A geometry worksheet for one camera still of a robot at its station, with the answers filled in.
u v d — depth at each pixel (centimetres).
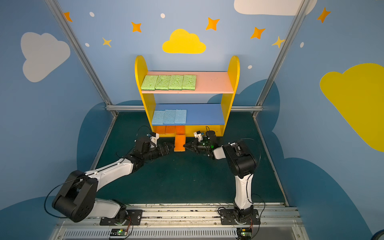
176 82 78
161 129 104
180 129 107
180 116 99
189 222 73
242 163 54
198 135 95
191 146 88
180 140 96
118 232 71
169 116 99
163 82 78
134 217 74
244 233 72
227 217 75
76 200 42
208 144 83
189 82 78
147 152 72
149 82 77
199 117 101
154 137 81
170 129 108
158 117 99
